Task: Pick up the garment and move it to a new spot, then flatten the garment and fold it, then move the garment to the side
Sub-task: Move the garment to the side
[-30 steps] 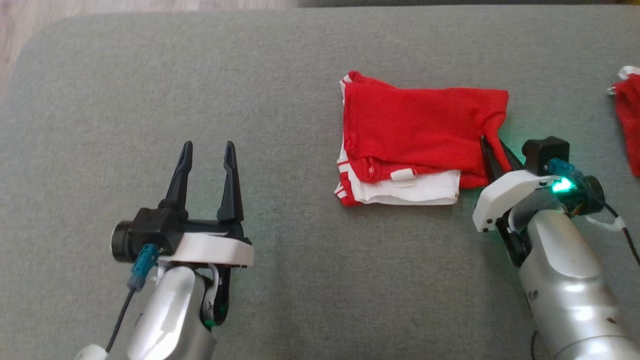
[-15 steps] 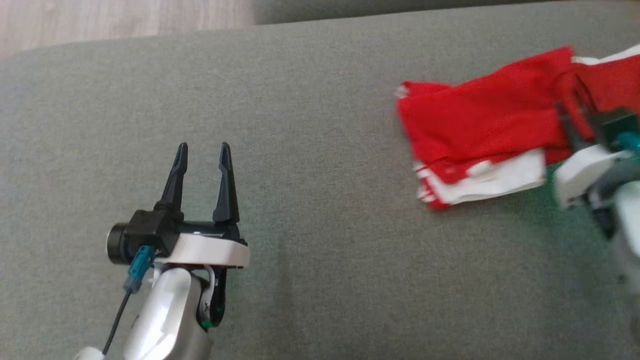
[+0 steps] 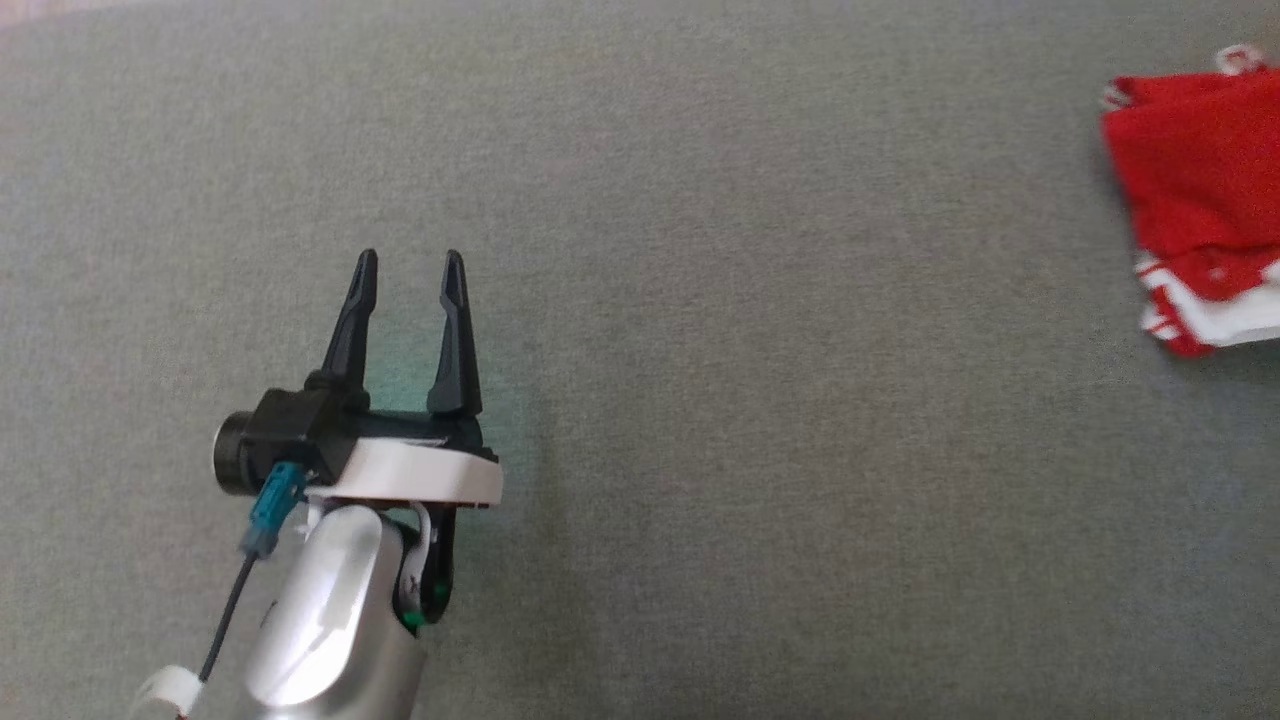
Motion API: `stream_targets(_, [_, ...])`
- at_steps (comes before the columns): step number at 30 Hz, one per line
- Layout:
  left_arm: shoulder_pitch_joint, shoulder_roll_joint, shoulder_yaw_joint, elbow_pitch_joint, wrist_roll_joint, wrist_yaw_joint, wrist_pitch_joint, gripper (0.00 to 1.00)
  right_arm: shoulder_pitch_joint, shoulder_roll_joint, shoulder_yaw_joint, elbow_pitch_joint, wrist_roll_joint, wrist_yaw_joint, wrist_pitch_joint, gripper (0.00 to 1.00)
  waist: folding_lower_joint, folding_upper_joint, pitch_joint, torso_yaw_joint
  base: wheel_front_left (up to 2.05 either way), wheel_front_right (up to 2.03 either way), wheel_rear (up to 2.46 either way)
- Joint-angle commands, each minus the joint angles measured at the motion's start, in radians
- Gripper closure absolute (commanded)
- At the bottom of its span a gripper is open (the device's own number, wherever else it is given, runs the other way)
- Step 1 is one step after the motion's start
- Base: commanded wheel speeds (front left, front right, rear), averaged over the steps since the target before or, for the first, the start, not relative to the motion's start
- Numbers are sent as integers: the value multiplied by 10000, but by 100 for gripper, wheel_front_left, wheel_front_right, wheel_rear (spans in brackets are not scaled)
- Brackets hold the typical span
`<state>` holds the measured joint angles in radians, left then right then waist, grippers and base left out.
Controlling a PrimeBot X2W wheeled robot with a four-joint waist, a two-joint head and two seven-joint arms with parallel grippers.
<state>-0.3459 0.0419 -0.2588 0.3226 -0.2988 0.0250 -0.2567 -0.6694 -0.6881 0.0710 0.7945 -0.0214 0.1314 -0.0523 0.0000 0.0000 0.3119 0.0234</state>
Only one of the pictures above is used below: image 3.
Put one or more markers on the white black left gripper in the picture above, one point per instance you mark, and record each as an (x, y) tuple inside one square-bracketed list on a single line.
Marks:
[(420, 475)]

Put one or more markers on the red basketball shorts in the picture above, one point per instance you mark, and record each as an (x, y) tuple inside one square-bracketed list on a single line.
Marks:
[(1200, 170)]

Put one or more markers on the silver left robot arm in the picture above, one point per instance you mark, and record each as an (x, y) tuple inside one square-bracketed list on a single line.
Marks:
[(330, 620)]

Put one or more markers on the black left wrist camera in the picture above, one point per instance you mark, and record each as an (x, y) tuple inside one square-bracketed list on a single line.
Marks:
[(290, 430)]

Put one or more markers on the red basketball jersey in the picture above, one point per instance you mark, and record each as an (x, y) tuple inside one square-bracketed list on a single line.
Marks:
[(1215, 310)]

